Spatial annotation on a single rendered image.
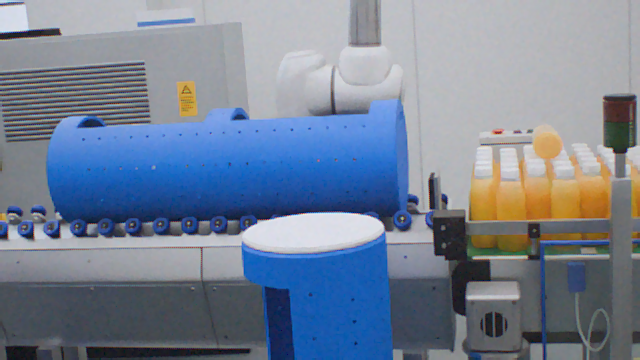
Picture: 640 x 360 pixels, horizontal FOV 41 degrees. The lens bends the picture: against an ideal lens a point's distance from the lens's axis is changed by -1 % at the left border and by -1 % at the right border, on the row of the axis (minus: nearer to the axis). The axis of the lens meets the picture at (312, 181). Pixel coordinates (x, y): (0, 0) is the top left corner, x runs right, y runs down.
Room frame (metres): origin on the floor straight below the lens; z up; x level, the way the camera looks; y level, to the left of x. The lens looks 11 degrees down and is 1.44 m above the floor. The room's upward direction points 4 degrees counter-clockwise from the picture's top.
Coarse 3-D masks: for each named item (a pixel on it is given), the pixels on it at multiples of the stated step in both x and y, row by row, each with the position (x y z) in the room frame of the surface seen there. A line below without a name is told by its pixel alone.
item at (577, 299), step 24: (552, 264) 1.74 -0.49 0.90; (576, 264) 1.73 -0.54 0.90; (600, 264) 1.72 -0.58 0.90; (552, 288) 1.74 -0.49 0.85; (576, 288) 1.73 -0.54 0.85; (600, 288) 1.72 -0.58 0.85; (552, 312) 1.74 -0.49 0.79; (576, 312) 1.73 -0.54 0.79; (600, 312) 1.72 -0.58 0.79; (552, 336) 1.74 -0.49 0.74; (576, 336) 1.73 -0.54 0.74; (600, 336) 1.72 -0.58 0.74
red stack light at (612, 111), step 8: (608, 104) 1.62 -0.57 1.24; (616, 104) 1.60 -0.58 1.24; (624, 104) 1.60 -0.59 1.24; (632, 104) 1.60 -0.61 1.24; (608, 112) 1.62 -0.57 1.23; (616, 112) 1.60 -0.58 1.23; (624, 112) 1.60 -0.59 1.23; (632, 112) 1.60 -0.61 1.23; (608, 120) 1.61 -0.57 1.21; (616, 120) 1.60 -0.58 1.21; (624, 120) 1.60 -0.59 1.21; (632, 120) 1.60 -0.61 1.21
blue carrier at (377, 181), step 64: (64, 128) 2.19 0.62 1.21; (128, 128) 2.14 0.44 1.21; (192, 128) 2.09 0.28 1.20; (256, 128) 2.05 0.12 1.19; (320, 128) 2.01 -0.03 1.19; (384, 128) 1.98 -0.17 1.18; (64, 192) 2.12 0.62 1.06; (128, 192) 2.09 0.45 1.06; (192, 192) 2.05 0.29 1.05; (256, 192) 2.02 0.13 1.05; (320, 192) 1.99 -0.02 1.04; (384, 192) 1.96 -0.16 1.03
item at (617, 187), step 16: (624, 192) 1.61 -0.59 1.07; (624, 208) 1.61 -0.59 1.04; (624, 224) 1.61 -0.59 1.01; (624, 240) 1.61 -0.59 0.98; (624, 256) 1.61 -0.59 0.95; (624, 272) 1.61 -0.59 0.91; (624, 288) 1.61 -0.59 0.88; (624, 304) 1.61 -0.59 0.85; (624, 320) 1.61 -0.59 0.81; (624, 336) 1.61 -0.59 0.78; (624, 352) 1.61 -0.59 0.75
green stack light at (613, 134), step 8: (608, 128) 1.62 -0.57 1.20; (616, 128) 1.60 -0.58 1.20; (624, 128) 1.60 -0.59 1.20; (632, 128) 1.60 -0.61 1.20; (608, 136) 1.62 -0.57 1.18; (616, 136) 1.60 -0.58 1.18; (624, 136) 1.60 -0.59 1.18; (632, 136) 1.60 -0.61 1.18; (608, 144) 1.62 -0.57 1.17; (616, 144) 1.60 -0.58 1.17; (624, 144) 1.60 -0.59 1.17; (632, 144) 1.60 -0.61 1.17
